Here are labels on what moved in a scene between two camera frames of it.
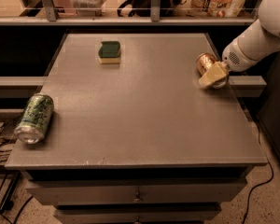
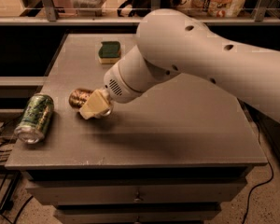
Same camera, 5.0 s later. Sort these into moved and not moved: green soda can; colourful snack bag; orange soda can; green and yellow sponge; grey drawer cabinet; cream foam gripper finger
Moved: orange soda can; cream foam gripper finger
Not moved: colourful snack bag; grey drawer cabinet; green soda can; green and yellow sponge
